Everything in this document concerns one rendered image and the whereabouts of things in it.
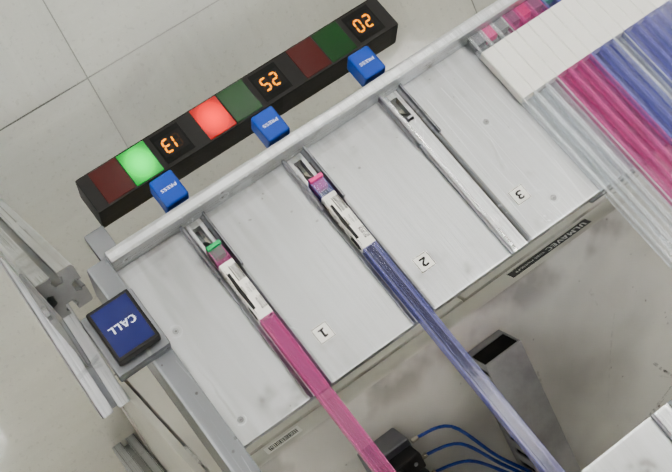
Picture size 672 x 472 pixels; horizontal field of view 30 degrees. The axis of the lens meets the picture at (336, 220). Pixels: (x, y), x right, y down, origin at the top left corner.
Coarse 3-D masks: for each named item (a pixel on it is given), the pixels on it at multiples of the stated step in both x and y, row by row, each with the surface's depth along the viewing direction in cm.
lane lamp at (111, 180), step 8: (112, 160) 113; (104, 168) 113; (112, 168) 113; (120, 168) 113; (96, 176) 113; (104, 176) 113; (112, 176) 113; (120, 176) 113; (128, 176) 113; (96, 184) 112; (104, 184) 112; (112, 184) 112; (120, 184) 112; (128, 184) 112; (104, 192) 112; (112, 192) 112; (120, 192) 112; (112, 200) 112
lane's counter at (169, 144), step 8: (168, 128) 115; (176, 128) 115; (160, 136) 115; (168, 136) 115; (176, 136) 115; (184, 136) 115; (160, 144) 114; (168, 144) 114; (176, 144) 114; (184, 144) 114; (192, 144) 114; (160, 152) 114; (168, 152) 114; (176, 152) 114; (184, 152) 114; (168, 160) 114
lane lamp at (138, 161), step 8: (136, 144) 114; (144, 144) 114; (128, 152) 114; (136, 152) 114; (144, 152) 114; (120, 160) 113; (128, 160) 113; (136, 160) 114; (144, 160) 114; (152, 160) 114; (128, 168) 113; (136, 168) 113; (144, 168) 113; (152, 168) 113; (160, 168) 113; (136, 176) 113; (144, 176) 113; (152, 176) 113; (136, 184) 113
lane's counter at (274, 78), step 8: (272, 64) 118; (256, 72) 118; (264, 72) 118; (272, 72) 118; (280, 72) 118; (256, 80) 117; (264, 80) 117; (272, 80) 117; (280, 80) 117; (288, 80) 117; (256, 88) 117; (264, 88) 117; (272, 88) 117; (280, 88) 117; (288, 88) 117; (264, 96) 117; (272, 96) 117
